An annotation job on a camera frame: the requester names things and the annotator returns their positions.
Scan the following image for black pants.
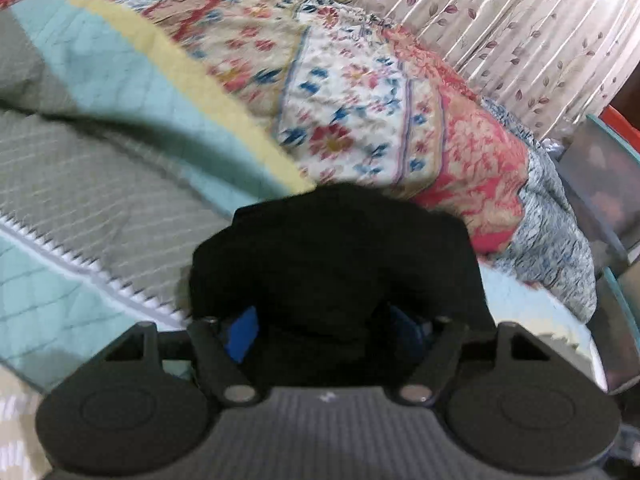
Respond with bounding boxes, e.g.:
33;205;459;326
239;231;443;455
189;183;495;388

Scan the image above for striped teal beige quilt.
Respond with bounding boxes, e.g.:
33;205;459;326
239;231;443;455
0;0;609;480

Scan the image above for red floral patchwork blanket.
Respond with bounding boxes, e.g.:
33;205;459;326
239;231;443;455
1;0;597;322

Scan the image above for teal-framed storage box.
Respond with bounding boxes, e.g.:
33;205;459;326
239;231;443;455
555;115;639;394

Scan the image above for beige leaf print curtain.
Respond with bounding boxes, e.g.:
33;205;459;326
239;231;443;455
352;0;639;138

